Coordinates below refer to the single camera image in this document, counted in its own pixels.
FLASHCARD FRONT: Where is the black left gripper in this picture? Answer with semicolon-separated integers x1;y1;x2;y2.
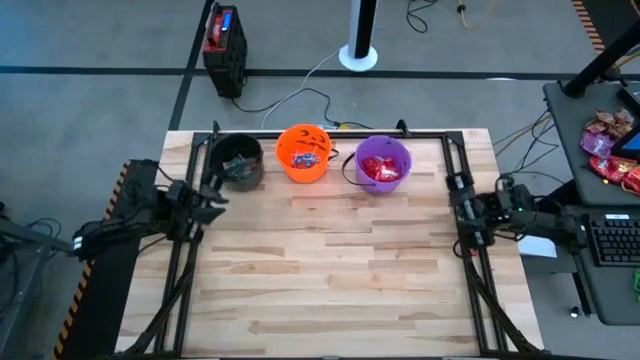
167;177;230;242

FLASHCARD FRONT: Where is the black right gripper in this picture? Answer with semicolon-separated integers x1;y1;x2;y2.
447;172;504;247

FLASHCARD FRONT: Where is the black halloween bucket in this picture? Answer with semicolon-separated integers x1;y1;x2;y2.
207;132;265;193

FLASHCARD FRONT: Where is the orange pumpkin halloween bucket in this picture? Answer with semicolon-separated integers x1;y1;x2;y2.
275;123;341;185

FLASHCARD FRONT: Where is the purple halloween bucket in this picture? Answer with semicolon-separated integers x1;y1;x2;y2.
341;134;413;196

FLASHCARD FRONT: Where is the purple candy pack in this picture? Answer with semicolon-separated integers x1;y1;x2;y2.
579;129;616;159

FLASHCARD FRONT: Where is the brown candy pack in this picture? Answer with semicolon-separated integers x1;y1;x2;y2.
585;107;635;138

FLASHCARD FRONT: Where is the white paper sheet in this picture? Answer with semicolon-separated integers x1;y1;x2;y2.
517;234;559;259

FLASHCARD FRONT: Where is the black desk leg pole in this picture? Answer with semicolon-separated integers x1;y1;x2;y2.
534;178;584;216

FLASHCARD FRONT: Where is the black keyboard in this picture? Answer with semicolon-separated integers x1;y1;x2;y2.
587;213;640;268

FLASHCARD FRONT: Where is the black hazard-striped platform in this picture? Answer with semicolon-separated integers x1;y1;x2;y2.
569;0;640;55
52;159;146;360

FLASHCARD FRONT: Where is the black red tool case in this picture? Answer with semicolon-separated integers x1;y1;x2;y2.
201;2;249;100

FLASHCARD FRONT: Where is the black tablet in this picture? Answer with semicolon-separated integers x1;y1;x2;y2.
609;122;640;161

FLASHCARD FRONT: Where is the grey metal stand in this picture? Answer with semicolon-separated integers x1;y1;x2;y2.
0;202;82;360

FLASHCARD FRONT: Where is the white black pole stand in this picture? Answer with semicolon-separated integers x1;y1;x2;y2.
337;0;379;73

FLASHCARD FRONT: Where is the black aluminium table frame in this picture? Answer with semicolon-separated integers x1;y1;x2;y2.
114;119;544;360

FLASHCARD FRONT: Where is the black desk cable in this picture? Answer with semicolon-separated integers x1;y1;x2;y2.
492;109;566;189

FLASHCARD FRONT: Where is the white floor cable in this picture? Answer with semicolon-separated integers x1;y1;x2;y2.
259;47;346;130

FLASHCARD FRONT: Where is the black floor cable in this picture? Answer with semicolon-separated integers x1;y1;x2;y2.
230;87;374;130
405;0;439;34

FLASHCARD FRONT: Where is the yellow floor cable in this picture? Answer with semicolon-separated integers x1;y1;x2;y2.
457;0;496;30

